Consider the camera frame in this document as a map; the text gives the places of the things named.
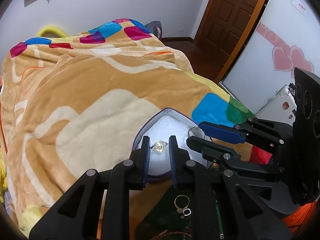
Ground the colourful patchwork fleece blanket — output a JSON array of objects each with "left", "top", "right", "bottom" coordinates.
[{"left": 0, "top": 18, "right": 273, "bottom": 240}]

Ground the yellow curved headboard tube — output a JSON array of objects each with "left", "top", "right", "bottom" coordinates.
[{"left": 37, "top": 25, "right": 68, "bottom": 38}]

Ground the grey purple bag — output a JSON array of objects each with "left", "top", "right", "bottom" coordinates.
[{"left": 145, "top": 21, "right": 163, "bottom": 40}]

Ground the brown beaded bracelet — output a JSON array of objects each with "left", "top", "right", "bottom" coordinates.
[{"left": 152, "top": 229, "right": 193, "bottom": 240}]

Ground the gold heart ring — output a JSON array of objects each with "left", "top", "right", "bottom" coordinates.
[{"left": 150, "top": 141, "right": 169, "bottom": 153}]

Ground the wardrobe door with pink hearts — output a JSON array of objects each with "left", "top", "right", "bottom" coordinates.
[{"left": 222, "top": 0, "right": 319, "bottom": 113}]

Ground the plain silver ring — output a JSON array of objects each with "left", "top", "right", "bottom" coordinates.
[{"left": 187, "top": 126, "right": 206, "bottom": 140}]

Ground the purple heart-shaped jewelry box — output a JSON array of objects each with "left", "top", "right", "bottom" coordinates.
[{"left": 132, "top": 108, "right": 213, "bottom": 183}]

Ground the yellow cartoon bedsheet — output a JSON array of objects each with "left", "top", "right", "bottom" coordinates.
[{"left": 0, "top": 151, "right": 8, "bottom": 204}]

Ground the white suitcase with stickers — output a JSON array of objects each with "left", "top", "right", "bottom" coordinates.
[{"left": 256, "top": 85, "right": 297, "bottom": 126}]

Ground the gold ring with stone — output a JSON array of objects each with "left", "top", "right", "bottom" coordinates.
[{"left": 173, "top": 194, "right": 192, "bottom": 217}]

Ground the brown wooden door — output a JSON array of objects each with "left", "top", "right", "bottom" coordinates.
[{"left": 197, "top": 0, "right": 258, "bottom": 66}]

